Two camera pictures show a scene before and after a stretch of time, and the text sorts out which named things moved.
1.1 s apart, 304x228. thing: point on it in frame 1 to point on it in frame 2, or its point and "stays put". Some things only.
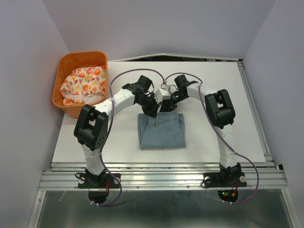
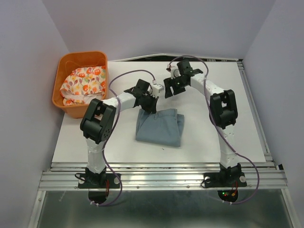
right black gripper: x=167 y=105 to x=168 y=82
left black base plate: x=102 y=181 stays put
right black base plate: x=224 y=180 stays put
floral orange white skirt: x=84 y=86 stays put
